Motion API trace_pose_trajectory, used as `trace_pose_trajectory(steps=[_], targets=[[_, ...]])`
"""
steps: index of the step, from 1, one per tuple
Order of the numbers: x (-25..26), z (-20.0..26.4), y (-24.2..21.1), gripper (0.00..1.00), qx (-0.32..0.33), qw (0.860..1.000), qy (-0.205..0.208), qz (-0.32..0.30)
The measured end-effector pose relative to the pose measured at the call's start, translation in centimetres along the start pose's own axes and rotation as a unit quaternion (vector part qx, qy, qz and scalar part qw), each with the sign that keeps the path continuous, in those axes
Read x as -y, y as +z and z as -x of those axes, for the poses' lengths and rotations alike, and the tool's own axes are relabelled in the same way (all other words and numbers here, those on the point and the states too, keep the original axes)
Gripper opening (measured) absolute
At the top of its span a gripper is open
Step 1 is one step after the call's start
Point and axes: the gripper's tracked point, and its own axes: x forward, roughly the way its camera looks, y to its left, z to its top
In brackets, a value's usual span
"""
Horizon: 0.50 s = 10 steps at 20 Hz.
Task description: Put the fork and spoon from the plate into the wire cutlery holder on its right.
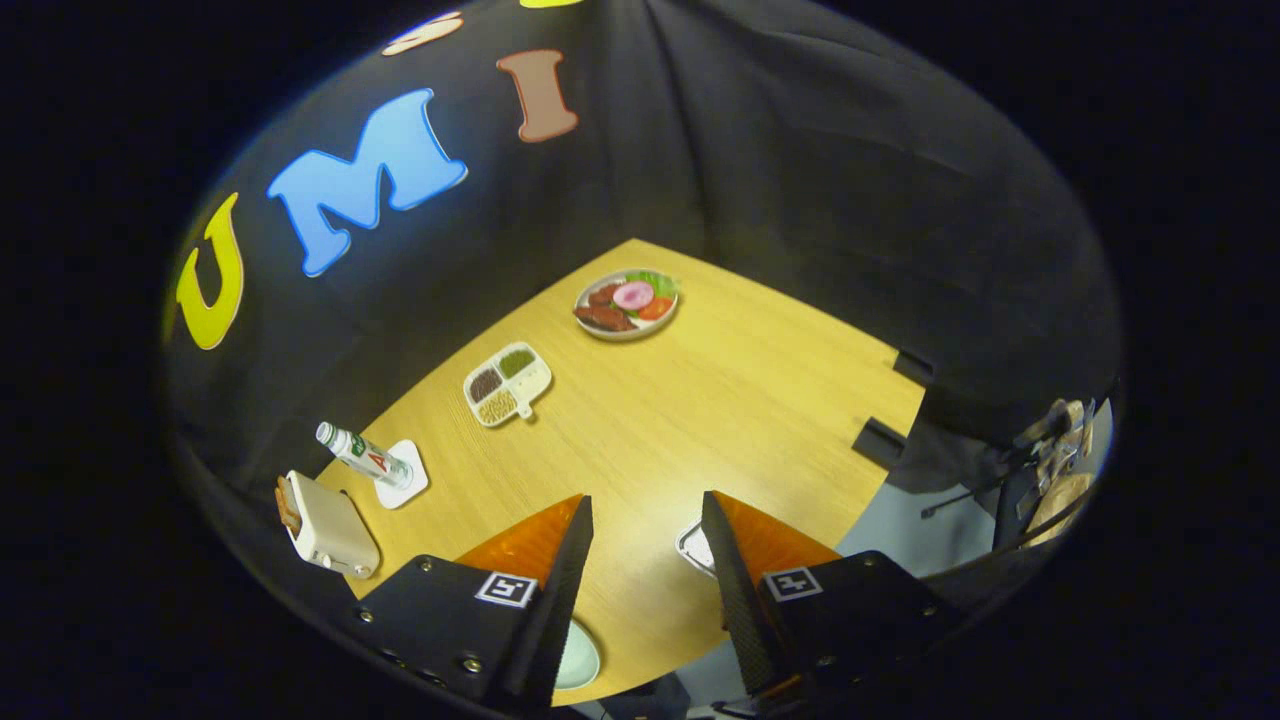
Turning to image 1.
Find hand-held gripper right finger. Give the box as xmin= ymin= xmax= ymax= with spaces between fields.
xmin=700 ymin=490 xmax=966 ymax=701

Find metal wire basket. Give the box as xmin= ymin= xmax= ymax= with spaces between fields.
xmin=676 ymin=520 xmax=717 ymax=579

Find pale green plate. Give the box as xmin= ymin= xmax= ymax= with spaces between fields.
xmin=553 ymin=618 xmax=602 ymax=691

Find white toaster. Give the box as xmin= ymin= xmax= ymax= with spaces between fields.
xmin=275 ymin=470 xmax=382 ymax=581

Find divided dish of grains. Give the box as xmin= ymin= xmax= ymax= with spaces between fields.
xmin=463 ymin=342 xmax=553 ymax=429

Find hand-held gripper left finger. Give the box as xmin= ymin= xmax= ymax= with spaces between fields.
xmin=355 ymin=494 xmax=594 ymax=713

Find white drink bottle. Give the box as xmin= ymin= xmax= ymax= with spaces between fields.
xmin=316 ymin=421 xmax=414 ymax=490

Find plate of toy food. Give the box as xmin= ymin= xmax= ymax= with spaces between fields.
xmin=573 ymin=268 xmax=680 ymax=343

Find white square coaster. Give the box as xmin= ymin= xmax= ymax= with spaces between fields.
xmin=374 ymin=439 xmax=430 ymax=510

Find black backdrop cloth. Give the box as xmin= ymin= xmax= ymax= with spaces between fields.
xmin=160 ymin=0 xmax=1126 ymax=611

